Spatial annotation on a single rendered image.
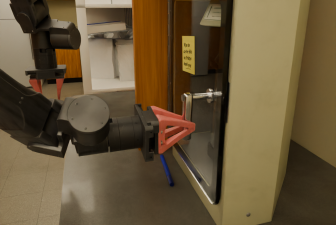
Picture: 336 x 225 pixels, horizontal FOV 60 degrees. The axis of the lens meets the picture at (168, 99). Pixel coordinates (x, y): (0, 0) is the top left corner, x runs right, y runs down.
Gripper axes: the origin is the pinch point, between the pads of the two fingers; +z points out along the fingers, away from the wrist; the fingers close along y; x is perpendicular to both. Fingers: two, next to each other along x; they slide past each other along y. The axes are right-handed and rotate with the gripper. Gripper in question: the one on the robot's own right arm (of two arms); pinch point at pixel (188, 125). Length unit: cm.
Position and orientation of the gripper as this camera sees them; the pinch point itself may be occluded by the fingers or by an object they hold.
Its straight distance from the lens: 53.3
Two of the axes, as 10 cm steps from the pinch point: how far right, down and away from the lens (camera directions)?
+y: -2.7, -3.6, 8.9
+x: -0.1, 9.3, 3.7
